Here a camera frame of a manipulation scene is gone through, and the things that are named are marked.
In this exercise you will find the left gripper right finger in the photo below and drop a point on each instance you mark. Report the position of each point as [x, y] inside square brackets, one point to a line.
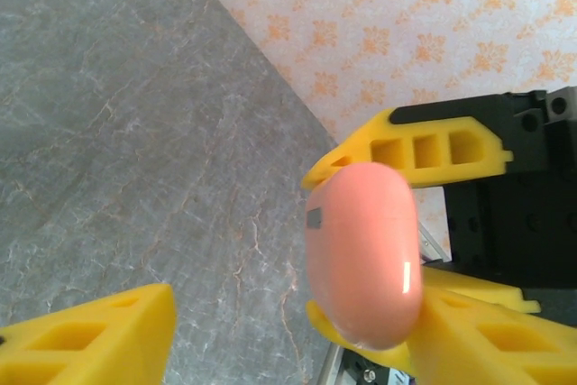
[496, 349]

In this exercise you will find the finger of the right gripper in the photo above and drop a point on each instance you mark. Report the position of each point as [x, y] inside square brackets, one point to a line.
[405, 130]
[473, 288]

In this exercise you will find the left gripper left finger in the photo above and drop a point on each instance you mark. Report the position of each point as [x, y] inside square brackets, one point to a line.
[90, 349]

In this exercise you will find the pink charging case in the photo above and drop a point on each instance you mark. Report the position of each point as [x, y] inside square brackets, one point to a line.
[360, 259]

